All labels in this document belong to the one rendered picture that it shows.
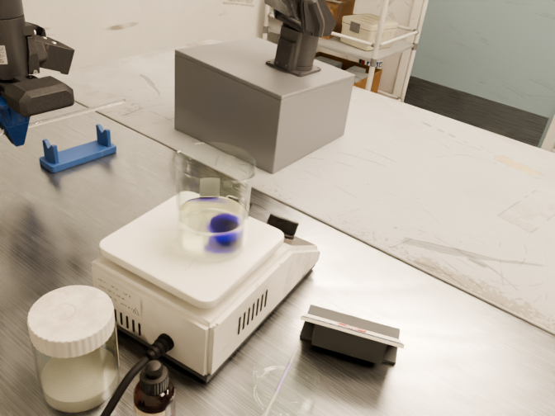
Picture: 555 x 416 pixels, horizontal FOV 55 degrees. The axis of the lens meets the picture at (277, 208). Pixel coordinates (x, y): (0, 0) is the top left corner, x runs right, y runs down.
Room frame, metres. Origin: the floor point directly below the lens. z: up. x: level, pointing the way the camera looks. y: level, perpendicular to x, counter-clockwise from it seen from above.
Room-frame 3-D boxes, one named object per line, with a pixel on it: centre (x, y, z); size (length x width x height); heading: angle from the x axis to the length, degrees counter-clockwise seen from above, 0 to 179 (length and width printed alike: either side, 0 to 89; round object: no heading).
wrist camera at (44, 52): (0.62, 0.31, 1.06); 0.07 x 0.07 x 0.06; 55
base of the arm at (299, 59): (0.80, 0.00, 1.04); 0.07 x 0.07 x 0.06; 60
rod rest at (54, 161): (0.64, 0.28, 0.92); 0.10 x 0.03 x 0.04; 144
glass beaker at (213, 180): (0.36, 0.05, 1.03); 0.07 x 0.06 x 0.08; 58
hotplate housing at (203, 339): (0.39, 0.06, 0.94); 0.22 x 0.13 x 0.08; 153
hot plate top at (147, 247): (0.37, 0.07, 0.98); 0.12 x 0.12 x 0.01; 63
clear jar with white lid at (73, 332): (0.27, 0.14, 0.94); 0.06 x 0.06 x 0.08
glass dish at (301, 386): (0.29, -0.02, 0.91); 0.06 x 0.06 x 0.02
